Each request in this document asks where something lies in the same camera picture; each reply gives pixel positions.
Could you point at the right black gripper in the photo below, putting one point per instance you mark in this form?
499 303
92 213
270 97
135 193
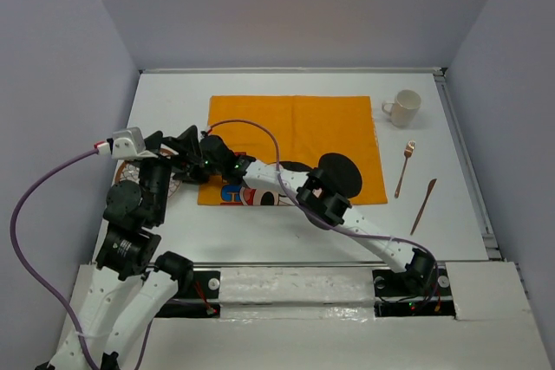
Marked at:
192 175

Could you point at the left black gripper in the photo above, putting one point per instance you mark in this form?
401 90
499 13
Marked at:
187 143

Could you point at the floral patterned plate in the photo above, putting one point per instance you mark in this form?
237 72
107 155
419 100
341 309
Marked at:
130 170

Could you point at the yellow cartoon cloth napkin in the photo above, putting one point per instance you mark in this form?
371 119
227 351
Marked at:
336 134

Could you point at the copper fork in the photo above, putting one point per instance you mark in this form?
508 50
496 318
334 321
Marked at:
407 153

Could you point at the white ceramic mug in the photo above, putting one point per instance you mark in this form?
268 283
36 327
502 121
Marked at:
402 110

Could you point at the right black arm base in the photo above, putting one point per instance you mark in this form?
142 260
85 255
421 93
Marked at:
393 299

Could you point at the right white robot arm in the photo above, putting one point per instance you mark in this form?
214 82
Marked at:
317 195

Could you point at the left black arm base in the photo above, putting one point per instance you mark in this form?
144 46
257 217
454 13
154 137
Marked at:
197 300

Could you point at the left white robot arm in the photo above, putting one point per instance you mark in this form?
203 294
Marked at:
130 283

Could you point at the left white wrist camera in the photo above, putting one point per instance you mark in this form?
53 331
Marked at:
127 144

